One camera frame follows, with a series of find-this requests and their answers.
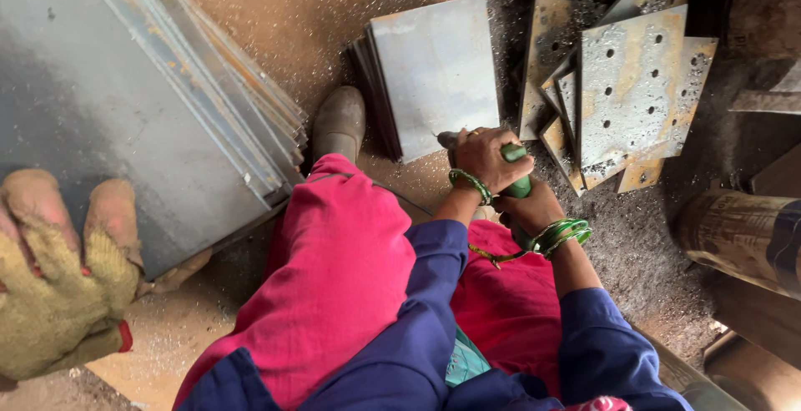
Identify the person's left hand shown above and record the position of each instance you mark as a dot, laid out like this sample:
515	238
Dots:
485	157

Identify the person's right hand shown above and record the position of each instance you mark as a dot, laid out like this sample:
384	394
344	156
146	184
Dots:
532	207

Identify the person's left fingers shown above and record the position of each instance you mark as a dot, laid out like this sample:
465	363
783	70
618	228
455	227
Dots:
477	137

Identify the green beaded bangle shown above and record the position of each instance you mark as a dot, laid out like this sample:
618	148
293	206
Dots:
472	182

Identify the stack of plain steel plates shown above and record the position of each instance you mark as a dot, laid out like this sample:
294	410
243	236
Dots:
438	73

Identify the bunch of thin green bangles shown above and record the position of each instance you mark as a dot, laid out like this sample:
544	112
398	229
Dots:
560	234

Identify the grey work shoe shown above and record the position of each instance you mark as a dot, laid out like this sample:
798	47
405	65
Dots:
340	124

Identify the pile of drilled steel plates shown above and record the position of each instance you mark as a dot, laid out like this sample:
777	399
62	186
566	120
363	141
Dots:
626	92

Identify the pink trousers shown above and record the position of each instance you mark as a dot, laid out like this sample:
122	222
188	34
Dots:
338	273

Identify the teal patterned cloth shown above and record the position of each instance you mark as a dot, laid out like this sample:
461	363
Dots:
464	361

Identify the brown labelled cylinder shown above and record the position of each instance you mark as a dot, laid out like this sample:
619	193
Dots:
738	236

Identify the grey steel bar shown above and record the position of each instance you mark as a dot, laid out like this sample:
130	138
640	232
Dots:
766	101

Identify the dark steel block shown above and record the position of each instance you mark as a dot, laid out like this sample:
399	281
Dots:
779	176

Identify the rusty round drum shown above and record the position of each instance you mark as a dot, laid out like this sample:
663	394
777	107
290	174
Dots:
766	10

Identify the grey metal beam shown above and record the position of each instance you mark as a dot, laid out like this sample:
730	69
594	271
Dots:
694	379

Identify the stack of large steel sheets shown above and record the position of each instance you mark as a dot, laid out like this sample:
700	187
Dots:
125	104

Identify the yellow knitted work glove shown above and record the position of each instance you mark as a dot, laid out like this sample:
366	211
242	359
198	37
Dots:
62	298

